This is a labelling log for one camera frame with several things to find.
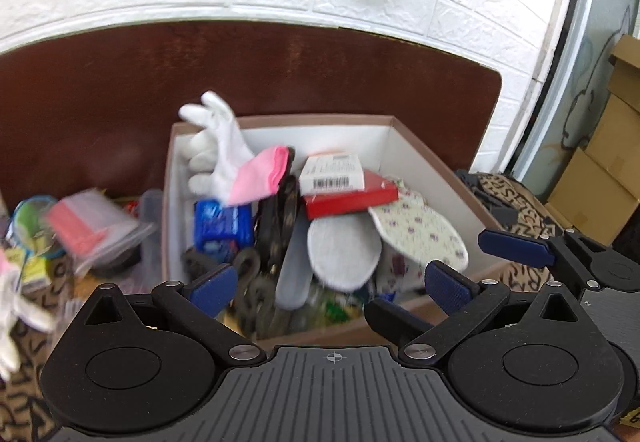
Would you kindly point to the white glove with pink cuff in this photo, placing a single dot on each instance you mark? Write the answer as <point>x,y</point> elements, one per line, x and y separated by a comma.
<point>20,317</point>
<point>225,152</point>

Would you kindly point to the red box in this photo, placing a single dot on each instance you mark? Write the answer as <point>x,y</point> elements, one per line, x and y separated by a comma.
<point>360,199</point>

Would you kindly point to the letter print cloth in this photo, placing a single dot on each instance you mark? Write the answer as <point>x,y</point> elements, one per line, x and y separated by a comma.
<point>25,402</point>

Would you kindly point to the floral insole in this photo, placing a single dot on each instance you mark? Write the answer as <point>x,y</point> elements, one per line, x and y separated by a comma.
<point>420,232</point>

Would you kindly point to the green and blue round toy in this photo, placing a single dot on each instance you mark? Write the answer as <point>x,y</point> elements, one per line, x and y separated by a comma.
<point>32,222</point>

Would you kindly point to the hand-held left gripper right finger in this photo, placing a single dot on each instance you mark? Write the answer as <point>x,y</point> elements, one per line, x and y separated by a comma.
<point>450,289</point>

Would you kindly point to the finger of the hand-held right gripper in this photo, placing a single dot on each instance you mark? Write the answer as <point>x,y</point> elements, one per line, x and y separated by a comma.
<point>515,247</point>
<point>390,315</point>

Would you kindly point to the black tape roll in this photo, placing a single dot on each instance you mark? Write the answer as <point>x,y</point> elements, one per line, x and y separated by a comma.
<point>117,264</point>

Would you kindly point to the brown cardboard box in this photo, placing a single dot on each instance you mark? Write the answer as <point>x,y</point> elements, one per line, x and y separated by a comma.
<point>420,157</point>

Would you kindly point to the blue packet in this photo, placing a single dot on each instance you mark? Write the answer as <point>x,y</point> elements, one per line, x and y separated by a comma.
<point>222,227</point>

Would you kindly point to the brown wooden desktop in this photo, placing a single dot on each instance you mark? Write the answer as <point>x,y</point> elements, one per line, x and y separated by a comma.
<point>100,97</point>

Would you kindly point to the grey insole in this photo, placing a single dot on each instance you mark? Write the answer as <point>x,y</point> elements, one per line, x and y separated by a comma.
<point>342,252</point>
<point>292,272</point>

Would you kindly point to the black plastic part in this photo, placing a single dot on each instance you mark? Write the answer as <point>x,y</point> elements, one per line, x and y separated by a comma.
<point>482,194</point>

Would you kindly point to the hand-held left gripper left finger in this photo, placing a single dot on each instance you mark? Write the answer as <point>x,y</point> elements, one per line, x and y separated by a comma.
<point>212,289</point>

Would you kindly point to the stack of cardboard cartons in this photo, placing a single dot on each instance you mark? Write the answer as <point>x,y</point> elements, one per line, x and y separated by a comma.
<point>600,157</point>

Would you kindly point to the pink item in clear bag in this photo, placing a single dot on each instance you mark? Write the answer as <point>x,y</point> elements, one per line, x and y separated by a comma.
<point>82,227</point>

